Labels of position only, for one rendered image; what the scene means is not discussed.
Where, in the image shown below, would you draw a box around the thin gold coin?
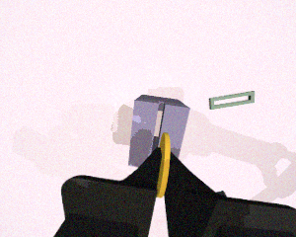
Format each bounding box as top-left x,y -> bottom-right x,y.
157,132 -> 170,198

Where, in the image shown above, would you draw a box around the dark grey box side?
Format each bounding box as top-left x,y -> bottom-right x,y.
138,95 -> 185,153

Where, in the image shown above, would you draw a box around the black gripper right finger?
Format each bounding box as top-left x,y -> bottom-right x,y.
164,151 -> 296,237

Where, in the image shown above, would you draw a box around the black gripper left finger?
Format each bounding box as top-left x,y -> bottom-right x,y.
61,147 -> 162,237

